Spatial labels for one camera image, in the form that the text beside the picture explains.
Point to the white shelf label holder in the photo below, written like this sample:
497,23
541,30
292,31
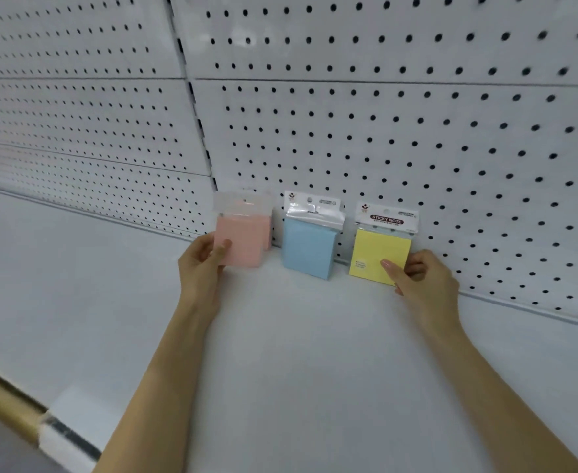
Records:
70,428

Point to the pink sticky note packet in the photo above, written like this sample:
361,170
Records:
245,238

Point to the white slotted shelf upright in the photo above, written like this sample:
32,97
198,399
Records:
195,110

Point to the person's left forearm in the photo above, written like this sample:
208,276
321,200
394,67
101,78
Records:
171,389

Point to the person's left thumb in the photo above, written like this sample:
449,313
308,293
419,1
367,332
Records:
219,251

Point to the person's right hand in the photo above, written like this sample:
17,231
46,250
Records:
432,295

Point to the blue sticky note packet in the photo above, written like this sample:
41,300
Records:
308,248

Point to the white pegboard panel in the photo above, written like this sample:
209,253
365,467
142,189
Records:
368,34
72,34
491,182
121,187
82,118

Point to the person's right forearm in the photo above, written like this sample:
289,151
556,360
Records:
505,403

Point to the yellow sticky note packet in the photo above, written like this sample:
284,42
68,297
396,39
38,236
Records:
375,248

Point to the gold shelf edge rail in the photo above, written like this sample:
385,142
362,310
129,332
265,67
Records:
8,396

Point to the person's right thumb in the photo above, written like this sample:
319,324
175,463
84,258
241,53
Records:
393,273

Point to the person's left hand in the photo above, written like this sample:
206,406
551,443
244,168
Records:
200,275

